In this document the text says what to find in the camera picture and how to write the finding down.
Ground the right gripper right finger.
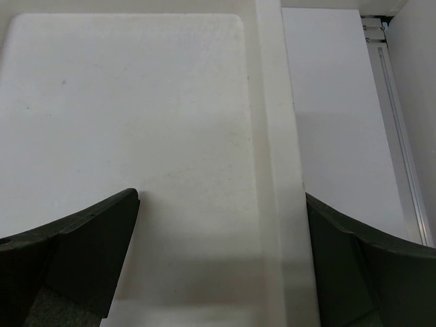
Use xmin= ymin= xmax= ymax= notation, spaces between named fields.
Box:
xmin=306 ymin=194 xmax=435 ymax=326

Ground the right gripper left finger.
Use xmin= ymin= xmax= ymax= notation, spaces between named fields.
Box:
xmin=1 ymin=188 xmax=140 ymax=326

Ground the white drawer cabinet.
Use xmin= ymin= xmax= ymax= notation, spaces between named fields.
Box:
xmin=1 ymin=1 xmax=320 ymax=326

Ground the right side aluminium rail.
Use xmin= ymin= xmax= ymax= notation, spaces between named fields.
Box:
xmin=360 ymin=16 xmax=434 ymax=247

